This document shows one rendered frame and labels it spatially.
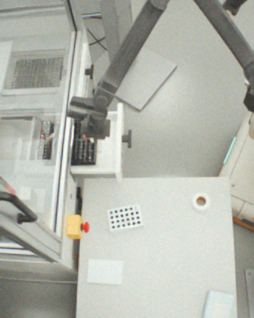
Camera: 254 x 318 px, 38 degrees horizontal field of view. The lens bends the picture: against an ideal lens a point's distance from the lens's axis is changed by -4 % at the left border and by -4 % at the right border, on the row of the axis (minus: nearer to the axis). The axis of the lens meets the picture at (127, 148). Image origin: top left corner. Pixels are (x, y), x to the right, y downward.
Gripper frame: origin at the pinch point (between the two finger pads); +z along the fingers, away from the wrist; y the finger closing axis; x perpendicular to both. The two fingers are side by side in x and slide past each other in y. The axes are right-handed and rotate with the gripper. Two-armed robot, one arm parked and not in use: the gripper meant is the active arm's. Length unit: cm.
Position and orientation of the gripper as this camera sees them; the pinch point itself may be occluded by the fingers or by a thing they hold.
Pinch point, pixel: (93, 137)
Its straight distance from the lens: 137.7
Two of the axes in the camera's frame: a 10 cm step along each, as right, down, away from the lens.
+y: -9.8, -0.9, -1.5
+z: -1.8, 3.8, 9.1
